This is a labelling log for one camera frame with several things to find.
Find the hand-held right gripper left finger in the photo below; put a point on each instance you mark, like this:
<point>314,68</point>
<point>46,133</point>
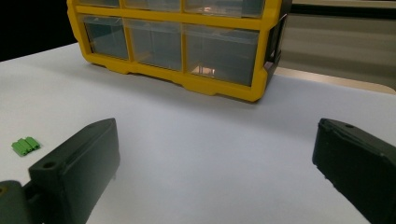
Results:
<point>77,168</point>

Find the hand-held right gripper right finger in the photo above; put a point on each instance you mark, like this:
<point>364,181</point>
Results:
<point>358,165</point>

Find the green connector block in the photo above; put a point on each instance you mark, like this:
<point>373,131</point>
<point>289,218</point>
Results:
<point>32,142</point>
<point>25,145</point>
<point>19,149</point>

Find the clear plastic drawer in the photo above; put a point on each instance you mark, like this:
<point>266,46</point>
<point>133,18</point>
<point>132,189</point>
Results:
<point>106,37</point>

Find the yellow black drawer cabinet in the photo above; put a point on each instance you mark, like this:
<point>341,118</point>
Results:
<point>155,19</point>

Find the white table sheet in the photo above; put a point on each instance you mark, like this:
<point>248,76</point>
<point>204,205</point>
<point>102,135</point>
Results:
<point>202,140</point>

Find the set of clear drawers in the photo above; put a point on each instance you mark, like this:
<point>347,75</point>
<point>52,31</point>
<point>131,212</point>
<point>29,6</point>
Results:
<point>218,53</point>

